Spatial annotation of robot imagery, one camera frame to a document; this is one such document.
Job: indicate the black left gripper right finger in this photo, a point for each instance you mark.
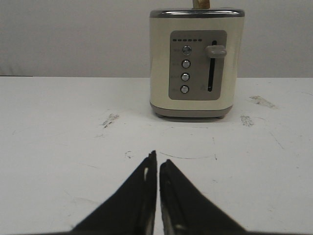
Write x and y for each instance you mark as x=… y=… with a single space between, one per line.
x=186 y=211

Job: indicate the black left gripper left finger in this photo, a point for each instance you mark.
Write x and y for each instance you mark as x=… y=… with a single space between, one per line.
x=131 y=209

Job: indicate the cream two-slot toaster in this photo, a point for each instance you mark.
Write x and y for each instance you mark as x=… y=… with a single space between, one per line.
x=194 y=61

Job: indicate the toast slice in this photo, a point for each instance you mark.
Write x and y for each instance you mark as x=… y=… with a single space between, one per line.
x=201 y=4

